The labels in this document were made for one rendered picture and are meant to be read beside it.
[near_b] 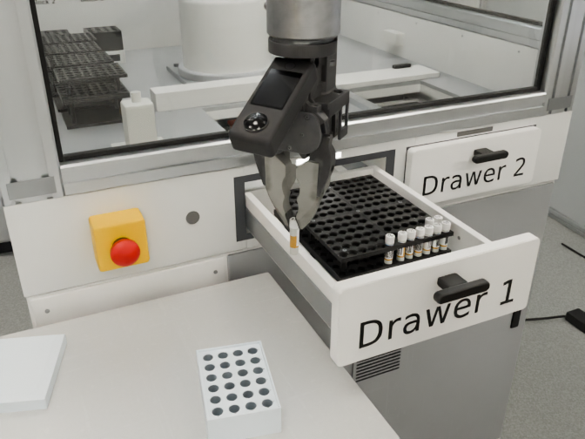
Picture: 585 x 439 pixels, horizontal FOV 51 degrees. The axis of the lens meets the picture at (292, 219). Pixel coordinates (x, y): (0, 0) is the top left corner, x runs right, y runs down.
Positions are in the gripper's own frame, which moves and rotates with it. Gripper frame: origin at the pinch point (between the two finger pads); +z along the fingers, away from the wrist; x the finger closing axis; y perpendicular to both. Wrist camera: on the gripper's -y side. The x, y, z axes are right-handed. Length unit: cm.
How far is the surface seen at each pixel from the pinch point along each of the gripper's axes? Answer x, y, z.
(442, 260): -16.1, 7.4, 5.2
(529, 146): -20, 62, 9
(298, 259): 2.6, 7.1, 9.8
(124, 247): 24.6, -1.3, 9.5
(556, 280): -31, 170, 98
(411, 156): -2.5, 41.1, 6.3
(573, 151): -26, 225, 64
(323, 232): 1.4, 12.5, 8.1
